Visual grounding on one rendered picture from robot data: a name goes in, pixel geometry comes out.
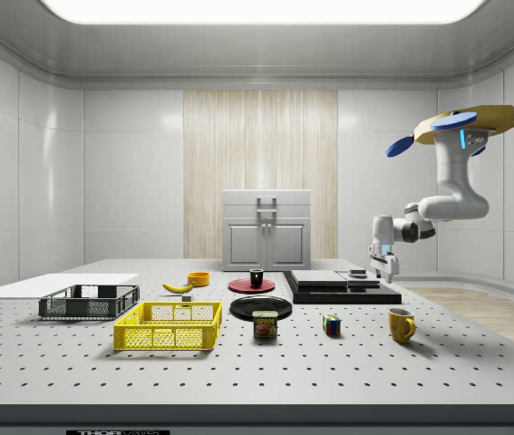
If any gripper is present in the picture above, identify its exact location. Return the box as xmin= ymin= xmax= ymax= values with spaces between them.
xmin=367 ymin=246 xmax=401 ymax=285

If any yellow mug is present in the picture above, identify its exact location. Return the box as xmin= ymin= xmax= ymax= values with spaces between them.
xmin=387 ymin=307 xmax=417 ymax=343

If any puzzle cube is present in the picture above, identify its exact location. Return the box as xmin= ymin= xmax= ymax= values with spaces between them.
xmin=322 ymin=314 xmax=343 ymax=337

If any white cabinet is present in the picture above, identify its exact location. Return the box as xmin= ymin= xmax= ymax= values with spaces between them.
xmin=221 ymin=188 xmax=313 ymax=273

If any flat-sided can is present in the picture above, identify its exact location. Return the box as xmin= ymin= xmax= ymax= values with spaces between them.
xmin=252 ymin=310 xmax=279 ymax=340

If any red plate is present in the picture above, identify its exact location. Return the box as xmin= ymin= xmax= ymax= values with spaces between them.
xmin=228 ymin=277 xmax=276 ymax=294

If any black plate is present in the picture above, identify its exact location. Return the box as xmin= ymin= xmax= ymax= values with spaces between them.
xmin=228 ymin=295 xmax=294 ymax=321

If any drone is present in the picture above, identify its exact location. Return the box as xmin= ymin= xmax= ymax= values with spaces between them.
xmin=385 ymin=104 xmax=514 ymax=159

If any banana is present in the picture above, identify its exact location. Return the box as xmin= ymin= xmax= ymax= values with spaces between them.
xmin=161 ymin=281 xmax=196 ymax=295

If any yellow basket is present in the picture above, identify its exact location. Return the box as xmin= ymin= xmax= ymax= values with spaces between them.
xmin=112 ymin=301 xmax=224 ymax=353

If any dark grey basket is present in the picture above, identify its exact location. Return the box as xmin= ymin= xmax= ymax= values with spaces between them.
xmin=38 ymin=284 xmax=141 ymax=321

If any white board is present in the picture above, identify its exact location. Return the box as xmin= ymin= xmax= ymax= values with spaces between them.
xmin=0 ymin=273 xmax=141 ymax=299

